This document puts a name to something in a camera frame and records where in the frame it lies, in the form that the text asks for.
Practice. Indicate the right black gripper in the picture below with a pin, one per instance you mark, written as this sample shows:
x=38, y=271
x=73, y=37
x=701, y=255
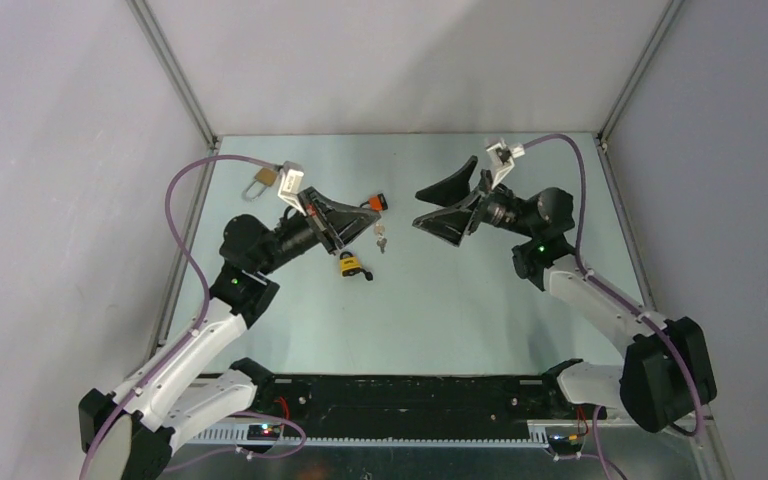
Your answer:
x=450, y=223

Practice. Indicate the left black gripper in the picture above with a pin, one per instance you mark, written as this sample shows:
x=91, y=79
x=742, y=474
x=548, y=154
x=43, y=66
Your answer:
x=335, y=223

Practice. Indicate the orange black padlock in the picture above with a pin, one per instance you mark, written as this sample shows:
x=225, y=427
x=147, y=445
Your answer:
x=376, y=203

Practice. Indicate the silver key bunch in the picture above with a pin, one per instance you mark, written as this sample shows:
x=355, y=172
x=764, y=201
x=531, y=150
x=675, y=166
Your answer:
x=381, y=240

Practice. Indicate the yellow padlock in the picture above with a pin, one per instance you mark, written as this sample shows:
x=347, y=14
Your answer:
x=349, y=265

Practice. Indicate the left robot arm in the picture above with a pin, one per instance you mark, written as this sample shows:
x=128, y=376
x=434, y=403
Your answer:
x=134, y=431

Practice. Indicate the brass padlock long shackle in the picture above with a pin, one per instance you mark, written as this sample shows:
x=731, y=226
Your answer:
x=263, y=180

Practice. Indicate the left controller board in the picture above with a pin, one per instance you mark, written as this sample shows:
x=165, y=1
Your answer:
x=264, y=432

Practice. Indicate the controller board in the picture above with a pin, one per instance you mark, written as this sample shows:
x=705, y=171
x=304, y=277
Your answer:
x=569, y=446
x=264, y=432

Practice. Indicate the right controller board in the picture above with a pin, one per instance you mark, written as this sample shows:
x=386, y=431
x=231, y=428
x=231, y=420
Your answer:
x=569, y=446

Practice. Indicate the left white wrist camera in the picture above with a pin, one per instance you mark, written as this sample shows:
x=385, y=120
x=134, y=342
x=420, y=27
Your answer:
x=290, y=180

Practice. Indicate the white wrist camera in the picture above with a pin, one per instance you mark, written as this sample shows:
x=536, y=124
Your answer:
x=290, y=180
x=502, y=158

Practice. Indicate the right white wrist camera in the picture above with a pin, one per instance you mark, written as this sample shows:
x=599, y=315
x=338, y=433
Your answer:
x=502, y=158

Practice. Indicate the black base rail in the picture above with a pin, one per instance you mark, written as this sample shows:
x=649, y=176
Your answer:
x=449, y=409

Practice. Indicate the left aluminium frame post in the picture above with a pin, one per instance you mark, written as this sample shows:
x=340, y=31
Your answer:
x=157, y=40

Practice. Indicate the aluminium frame post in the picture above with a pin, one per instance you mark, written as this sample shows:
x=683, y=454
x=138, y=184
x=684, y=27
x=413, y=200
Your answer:
x=157, y=40
x=642, y=64

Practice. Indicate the right aluminium frame post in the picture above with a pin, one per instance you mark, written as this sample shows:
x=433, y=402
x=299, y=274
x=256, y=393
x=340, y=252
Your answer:
x=642, y=64

